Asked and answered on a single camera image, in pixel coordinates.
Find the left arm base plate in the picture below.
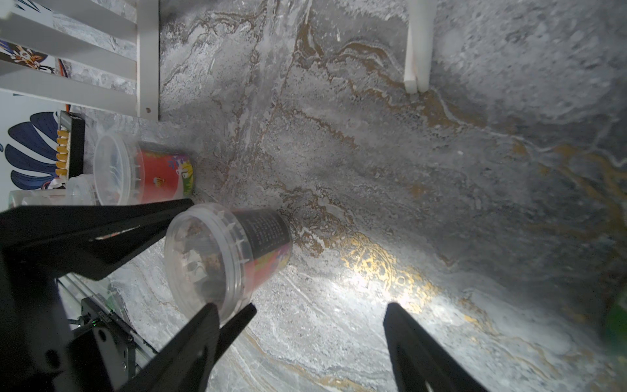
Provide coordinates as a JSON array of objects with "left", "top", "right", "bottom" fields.
[{"left": 56, "top": 274, "right": 158, "bottom": 391}]

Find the red label lid jar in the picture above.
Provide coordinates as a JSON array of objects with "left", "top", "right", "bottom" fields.
[{"left": 93, "top": 133, "right": 195, "bottom": 206}]

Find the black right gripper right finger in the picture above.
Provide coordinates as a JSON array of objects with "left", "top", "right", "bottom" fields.
[{"left": 383, "top": 302, "right": 486, "bottom": 391}]

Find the clear seed container red label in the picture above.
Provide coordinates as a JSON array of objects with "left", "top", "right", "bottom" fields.
[{"left": 164, "top": 204, "right": 292, "bottom": 323}]

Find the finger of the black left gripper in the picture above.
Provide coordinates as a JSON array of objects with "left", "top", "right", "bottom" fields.
[{"left": 1, "top": 199, "right": 194, "bottom": 280}]

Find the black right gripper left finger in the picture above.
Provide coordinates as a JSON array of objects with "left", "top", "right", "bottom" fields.
[{"left": 121, "top": 304, "right": 257, "bottom": 391}]

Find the white slatted wooden shelf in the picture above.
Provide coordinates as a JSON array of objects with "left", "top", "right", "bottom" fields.
[{"left": 0, "top": 0, "right": 438, "bottom": 123}]

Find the green lid seed jar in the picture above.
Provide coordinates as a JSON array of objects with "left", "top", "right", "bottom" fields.
[{"left": 604, "top": 287, "right": 626, "bottom": 362}]

